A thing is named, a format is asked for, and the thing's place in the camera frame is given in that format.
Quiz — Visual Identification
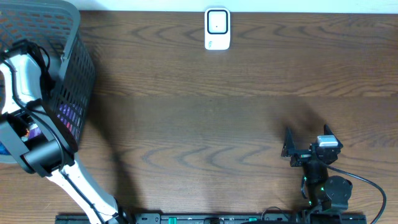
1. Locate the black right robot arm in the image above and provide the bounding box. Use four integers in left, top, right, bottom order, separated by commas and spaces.
281, 125, 352, 223

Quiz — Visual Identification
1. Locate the grey plastic mesh basket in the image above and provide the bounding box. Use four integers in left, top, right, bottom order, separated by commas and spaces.
0, 0, 96, 164

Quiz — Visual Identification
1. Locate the blue snack wrapper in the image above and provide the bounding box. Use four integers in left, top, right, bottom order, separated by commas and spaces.
0, 143, 10, 156

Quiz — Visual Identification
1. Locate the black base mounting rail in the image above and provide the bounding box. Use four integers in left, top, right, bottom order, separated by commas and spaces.
55, 212, 368, 224

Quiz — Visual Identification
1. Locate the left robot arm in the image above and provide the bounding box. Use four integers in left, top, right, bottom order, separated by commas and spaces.
1, 40, 130, 223

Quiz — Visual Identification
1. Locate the white barcode scanner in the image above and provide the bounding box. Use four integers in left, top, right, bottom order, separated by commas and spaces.
204, 7, 231, 50

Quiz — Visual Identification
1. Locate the purple noodle packet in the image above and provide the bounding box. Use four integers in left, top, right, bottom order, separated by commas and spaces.
22, 103, 83, 142

